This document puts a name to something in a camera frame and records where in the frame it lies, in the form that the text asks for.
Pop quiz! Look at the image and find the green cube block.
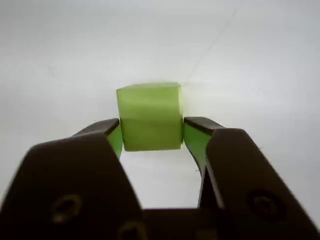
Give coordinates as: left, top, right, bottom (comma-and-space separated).
115, 81, 185, 153

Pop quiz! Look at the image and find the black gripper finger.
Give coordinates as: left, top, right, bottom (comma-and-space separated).
0, 117, 151, 240
183, 116, 320, 240

